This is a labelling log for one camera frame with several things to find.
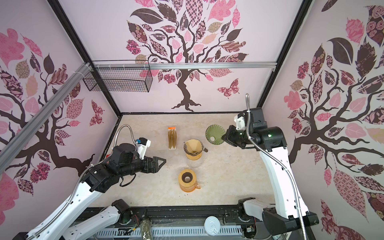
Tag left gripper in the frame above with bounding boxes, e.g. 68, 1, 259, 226
119, 155, 166, 177

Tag green glass dripper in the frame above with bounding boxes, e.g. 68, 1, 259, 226
205, 125, 226, 145

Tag clear glass carafe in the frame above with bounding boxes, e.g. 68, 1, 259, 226
187, 159, 204, 169

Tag brown paper coffee filter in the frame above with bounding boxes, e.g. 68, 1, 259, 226
184, 139, 203, 156

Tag orange glass pitcher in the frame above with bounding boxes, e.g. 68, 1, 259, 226
180, 182, 201, 193

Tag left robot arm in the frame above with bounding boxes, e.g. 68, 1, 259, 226
14, 144, 167, 240

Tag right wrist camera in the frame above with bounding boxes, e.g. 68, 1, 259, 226
234, 113, 246, 131

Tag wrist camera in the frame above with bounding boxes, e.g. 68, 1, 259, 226
234, 113, 246, 131
137, 138, 151, 160

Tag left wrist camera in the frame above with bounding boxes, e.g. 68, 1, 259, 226
137, 138, 151, 160

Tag white cable duct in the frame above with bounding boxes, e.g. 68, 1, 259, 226
95, 226, 244, 240

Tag black wire basket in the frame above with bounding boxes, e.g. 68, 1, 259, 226
83, 60, 153, 93

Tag back aluminium rail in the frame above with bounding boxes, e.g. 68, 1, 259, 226
94, 62, 277, 70

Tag aluminium rail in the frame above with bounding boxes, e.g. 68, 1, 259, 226
94, 62, 277, 70
1, 63, 91, 173

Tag left aluminium rail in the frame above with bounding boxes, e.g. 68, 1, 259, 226
1, 63, 91, 173

